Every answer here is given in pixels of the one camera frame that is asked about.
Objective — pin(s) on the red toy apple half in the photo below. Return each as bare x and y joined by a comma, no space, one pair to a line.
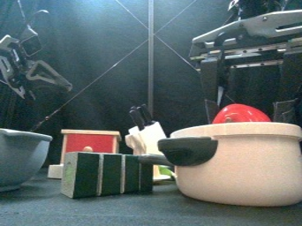
242,114

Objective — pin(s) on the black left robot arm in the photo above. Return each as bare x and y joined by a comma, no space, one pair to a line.
39,17

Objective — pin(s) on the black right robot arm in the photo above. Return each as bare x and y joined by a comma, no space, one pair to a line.
255,7

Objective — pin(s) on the black backdrop cloth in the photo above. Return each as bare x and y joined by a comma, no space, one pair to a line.
110,44

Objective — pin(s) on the red wooden box with knob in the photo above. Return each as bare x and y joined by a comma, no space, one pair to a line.
88,141

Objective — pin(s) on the grey plastic bowl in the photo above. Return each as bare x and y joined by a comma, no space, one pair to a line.
19,159

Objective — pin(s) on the white toy knife block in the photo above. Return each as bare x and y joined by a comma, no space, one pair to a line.
151,138

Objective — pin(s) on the small light wooden block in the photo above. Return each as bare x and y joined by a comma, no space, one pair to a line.
55,172

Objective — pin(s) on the small green toy leaf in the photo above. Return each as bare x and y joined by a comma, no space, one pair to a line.
167,171

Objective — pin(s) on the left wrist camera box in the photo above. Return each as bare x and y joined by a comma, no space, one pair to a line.
31,45

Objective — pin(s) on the grey vertical frame pole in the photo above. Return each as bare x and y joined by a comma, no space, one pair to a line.
151,58

